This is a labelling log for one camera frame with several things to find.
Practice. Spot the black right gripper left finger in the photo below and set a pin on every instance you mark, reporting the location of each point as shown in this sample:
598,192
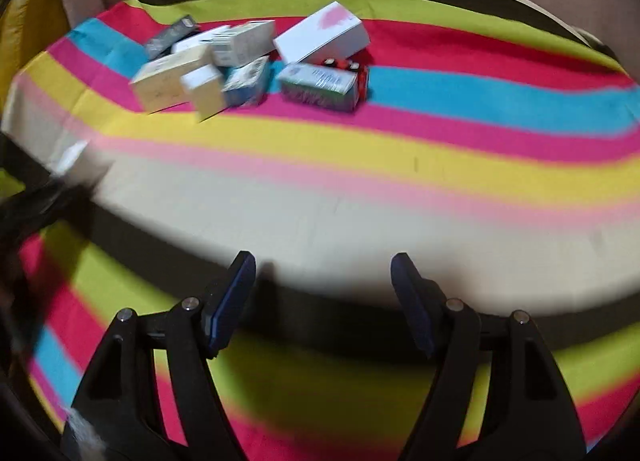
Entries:
116,415

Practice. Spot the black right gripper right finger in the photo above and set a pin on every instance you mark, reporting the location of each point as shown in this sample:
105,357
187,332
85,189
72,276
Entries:
497,392

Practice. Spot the white box with text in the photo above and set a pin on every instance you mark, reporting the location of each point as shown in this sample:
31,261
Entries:
196,40

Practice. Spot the cream tall box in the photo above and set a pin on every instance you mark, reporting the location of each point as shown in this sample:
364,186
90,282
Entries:
157,85

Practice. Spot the black product box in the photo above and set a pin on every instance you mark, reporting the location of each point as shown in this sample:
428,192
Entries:
160,44

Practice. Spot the small cream cube box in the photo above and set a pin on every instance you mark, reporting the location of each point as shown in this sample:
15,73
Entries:
203,88

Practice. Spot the blue white small box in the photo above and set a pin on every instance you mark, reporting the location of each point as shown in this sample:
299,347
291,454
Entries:
247,85

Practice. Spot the striped colourful tablecloth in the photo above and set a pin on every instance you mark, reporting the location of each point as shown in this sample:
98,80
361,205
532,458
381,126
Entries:
504,159

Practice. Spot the white barcode box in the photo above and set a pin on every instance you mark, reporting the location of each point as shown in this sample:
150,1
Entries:
242,44

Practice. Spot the teal green printed box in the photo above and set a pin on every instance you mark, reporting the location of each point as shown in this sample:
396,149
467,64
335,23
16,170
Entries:
317,85

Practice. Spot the white box with pink blot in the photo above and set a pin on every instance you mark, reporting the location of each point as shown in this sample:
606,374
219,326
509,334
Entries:
332,32

